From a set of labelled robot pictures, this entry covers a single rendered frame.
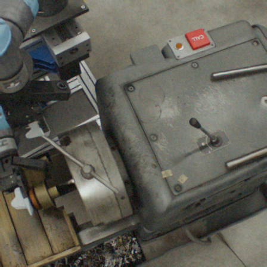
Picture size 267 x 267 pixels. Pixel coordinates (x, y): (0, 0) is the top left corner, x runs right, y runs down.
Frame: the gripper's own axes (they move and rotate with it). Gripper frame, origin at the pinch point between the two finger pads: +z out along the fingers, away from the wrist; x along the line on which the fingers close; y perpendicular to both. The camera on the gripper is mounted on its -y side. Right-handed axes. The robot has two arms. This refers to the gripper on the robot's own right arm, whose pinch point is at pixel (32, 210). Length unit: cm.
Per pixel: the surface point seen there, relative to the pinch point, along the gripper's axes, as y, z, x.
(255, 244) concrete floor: -94, 42, -108
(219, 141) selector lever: -56, 6, 18
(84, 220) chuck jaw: -14.0, 9.3, 3.2
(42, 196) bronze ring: -4.7, -2.0, 3.9
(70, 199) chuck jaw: -12.4, 1.7, 2.5
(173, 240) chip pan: -44, 22, -54
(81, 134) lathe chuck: -22.5, -12.4, 13.2
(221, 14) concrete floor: -148, -107, -108
